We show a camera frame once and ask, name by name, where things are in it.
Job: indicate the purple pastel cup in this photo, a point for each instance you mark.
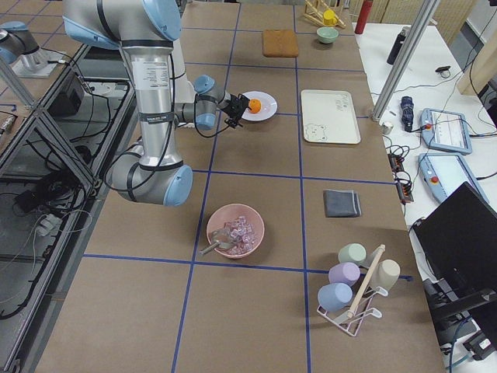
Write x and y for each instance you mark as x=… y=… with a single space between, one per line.
x=347 y=273

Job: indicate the white wire cup rack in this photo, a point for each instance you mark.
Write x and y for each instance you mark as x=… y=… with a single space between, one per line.
x=352 y=318

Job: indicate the white round plate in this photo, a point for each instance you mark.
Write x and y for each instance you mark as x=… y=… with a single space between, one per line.
x=268 y=106

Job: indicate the brown wooden tray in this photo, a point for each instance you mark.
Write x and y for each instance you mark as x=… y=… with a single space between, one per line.
x=279 y=44

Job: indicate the light wooden rack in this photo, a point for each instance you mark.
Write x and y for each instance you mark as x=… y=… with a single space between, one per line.
x=313 y=11

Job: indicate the green pastel cup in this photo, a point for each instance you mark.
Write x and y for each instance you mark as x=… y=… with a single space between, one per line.
x=352 y=253

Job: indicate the folded dark blue umbrella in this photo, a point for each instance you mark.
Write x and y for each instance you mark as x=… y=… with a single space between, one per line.
x=407 y=113

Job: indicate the white bear tray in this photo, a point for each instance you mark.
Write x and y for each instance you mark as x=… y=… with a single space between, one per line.
x=328 y=117

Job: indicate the grey folded cloth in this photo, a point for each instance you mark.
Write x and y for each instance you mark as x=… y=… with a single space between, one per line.
x=341 y=204

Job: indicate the lower teach pendant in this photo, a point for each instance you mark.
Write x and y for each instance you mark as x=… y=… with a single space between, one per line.
x=443 y=173

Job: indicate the orange mandarin fruit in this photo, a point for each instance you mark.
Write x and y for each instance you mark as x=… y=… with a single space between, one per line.
x=254 y=105

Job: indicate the teach pendant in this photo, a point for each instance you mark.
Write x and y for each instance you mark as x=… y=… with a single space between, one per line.
x=445 y=131
x=443 y=173

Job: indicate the aluminium frame post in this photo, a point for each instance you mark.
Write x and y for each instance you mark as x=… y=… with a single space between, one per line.
x=405 y=54

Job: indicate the wooden rack handle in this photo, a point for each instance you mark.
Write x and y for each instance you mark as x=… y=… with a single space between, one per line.
x=364 y=285

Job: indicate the beige pastel cup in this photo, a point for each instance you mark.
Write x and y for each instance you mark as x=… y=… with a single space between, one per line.
x=385 y=275

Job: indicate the mint green bowl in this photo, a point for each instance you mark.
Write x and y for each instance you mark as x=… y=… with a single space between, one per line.
x=327 y=35

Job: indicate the black monitor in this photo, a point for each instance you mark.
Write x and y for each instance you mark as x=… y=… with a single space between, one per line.
x=459 y=240

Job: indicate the black bottle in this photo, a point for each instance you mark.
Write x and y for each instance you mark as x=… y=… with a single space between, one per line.
x=396 y=47

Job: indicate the pink bowl with ice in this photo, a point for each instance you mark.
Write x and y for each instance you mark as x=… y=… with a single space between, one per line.
x=245 y=225

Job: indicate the blue pastel cup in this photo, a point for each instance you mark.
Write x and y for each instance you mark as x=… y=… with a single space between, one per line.
x=333 y=297

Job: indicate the red bottle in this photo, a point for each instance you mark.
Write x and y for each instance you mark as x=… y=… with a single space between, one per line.
x=363 y=16

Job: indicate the upper teach pendant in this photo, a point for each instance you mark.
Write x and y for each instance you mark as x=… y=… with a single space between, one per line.
x=445 y=131

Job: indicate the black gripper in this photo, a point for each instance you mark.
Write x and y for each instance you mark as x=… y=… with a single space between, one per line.
x=234 y=105

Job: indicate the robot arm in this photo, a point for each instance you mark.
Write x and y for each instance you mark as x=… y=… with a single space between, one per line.
x=211 y=97
x=151 y=171

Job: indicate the black power strip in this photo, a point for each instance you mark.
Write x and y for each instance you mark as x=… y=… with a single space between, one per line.
x=402 y=180

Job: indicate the yellow plastic cup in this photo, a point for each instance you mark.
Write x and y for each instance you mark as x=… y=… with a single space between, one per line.
x=329 y=18

